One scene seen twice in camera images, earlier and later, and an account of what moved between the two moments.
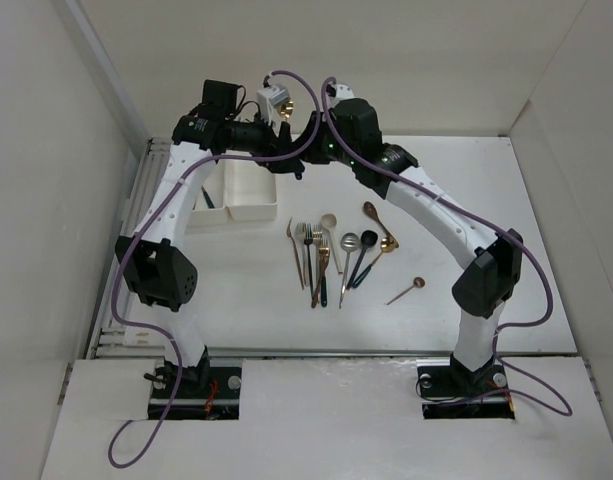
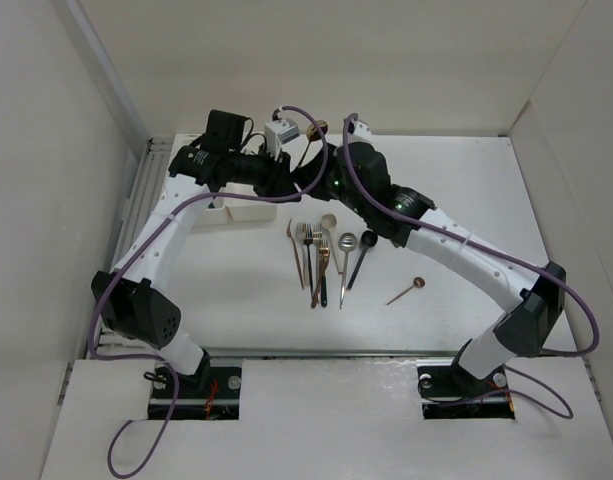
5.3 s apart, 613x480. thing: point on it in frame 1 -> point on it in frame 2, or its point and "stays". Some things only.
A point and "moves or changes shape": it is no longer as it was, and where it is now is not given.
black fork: (308, 240) stays
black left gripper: (272, 144) -> (278, 181)
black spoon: (368, 238) stays
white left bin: (209, 211) stays
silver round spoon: (349, 242) stays
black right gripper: (308, 133) -> (307, 174)
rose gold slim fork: (288, 231) stays
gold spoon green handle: (387, 245) moves or changes shape
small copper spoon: (418, 282) stays
